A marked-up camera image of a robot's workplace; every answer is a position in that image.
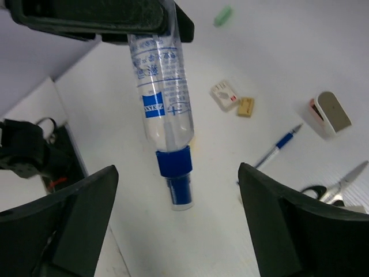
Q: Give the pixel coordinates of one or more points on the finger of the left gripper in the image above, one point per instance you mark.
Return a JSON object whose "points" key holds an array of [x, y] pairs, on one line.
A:
{"points": [[114, 21]]}

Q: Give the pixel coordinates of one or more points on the white tape dispenser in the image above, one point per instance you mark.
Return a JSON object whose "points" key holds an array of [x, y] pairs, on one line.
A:
{"points": [[325, 115]]}

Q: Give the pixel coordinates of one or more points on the black handled scissors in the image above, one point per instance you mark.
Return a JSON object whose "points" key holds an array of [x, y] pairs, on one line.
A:
{"points": [[333, 195]]}

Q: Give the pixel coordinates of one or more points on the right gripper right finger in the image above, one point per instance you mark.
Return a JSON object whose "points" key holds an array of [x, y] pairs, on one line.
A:
{"points": [[296, 235]]}

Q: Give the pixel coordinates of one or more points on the green eraser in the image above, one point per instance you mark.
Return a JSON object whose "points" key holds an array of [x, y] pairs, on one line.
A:
{"points": [[223, 16]]}

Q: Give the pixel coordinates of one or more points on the blue pen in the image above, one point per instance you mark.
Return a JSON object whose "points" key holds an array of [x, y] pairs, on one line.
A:
{"points": [[273, 152]]}

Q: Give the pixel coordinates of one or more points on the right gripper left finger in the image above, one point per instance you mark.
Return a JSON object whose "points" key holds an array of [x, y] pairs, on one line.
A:
{"points": [[60, 234]]}

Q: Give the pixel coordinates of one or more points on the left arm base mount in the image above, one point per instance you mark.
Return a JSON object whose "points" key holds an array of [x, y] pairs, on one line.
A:
{"points": [[42, 148]]}

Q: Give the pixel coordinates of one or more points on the white red eraser box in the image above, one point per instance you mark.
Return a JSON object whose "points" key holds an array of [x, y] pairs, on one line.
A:
{"points": [[224, 95]]}

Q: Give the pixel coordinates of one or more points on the clear blue spray bottle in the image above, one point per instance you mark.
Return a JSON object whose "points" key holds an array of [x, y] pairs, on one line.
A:
{"points": [[162, 85]]}

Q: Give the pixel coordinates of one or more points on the tan eraser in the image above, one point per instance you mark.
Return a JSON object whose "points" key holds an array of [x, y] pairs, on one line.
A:
{"points": [[245, 108]]}

